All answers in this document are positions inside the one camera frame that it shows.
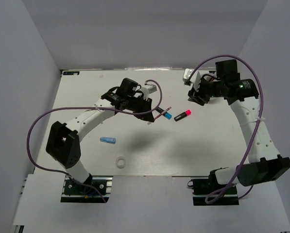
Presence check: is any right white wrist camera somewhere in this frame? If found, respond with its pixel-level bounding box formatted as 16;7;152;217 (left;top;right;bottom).
183;68;201;90

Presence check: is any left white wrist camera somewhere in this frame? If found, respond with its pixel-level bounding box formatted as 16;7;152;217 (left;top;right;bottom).
143;83;157;95

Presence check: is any black highlighter pink cap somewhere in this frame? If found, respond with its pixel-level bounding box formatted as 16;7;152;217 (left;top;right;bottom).
174;110;191;122

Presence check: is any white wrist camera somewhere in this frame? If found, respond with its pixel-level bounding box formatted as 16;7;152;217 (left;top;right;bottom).
183;68;201;90
143;83;157;95

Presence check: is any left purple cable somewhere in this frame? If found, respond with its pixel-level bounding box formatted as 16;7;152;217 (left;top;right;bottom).
27;79;163;203

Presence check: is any blue correction tape dispenser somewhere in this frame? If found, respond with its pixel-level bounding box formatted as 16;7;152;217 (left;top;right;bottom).
100;137;116;144

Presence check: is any red pen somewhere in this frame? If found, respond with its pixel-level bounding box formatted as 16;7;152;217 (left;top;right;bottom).
154;107;172;120

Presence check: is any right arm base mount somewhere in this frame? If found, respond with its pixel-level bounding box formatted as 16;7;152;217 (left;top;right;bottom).
187;174;240;207

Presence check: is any white tape roll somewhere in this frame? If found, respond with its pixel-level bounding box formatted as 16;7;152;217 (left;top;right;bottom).
116;156;126;169

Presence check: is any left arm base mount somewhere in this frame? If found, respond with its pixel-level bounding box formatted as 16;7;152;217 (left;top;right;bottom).
60;176;113;203

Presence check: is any black highlighter blue cap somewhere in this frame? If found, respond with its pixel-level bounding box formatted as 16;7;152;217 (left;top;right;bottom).
156;107;172;119

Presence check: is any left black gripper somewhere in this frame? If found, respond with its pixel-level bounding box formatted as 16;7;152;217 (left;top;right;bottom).
126;95;155;123

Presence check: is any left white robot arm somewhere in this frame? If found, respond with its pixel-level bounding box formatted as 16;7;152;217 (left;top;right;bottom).
46;78;157;194

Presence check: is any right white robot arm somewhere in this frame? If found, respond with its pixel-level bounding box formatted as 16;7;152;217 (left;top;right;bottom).
183;59;290;194

